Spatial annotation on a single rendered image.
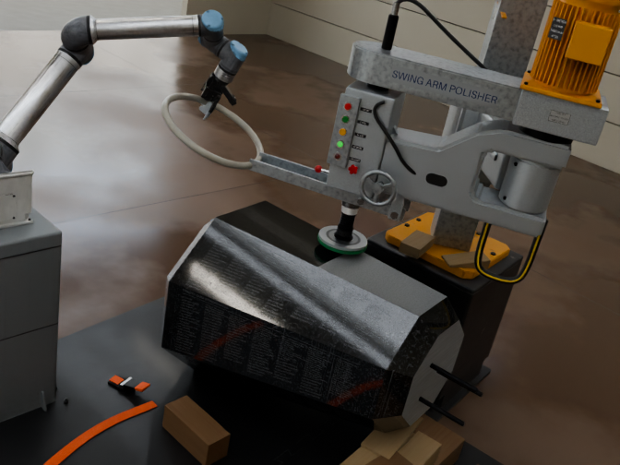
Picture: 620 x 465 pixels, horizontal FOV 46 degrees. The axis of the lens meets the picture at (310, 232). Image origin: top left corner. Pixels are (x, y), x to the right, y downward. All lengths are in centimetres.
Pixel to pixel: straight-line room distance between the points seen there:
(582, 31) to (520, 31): 72
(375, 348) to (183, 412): 92
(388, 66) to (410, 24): 727
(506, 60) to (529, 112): 65
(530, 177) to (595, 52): 50
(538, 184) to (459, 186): 29
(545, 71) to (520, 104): 14
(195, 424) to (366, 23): 803
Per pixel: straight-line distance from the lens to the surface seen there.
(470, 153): 279
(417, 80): 275
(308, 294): 292
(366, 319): 282
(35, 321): 313
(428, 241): 347
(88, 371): 360
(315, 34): 1112
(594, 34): 263
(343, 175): 291
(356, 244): 307
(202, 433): 313
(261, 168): 307
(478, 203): 285
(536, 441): 387
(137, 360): 368
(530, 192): 282
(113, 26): 317
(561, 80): 272
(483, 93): 273
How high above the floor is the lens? 222
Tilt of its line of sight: 25 degrees down
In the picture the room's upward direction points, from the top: 12 degrees clockwise
